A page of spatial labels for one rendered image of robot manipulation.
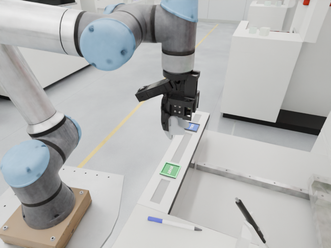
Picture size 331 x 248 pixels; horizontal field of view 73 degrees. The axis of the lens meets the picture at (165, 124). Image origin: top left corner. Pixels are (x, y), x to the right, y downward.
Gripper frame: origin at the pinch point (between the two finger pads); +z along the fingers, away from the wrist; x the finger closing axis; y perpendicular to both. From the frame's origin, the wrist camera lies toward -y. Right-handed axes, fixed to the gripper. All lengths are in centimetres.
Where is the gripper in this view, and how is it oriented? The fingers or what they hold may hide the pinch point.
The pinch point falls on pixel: (168, 134)
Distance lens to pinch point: 64.5
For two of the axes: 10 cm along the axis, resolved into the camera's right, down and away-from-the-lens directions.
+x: 3.6, -5.3, 7.7
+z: 0.0, 8.2, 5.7
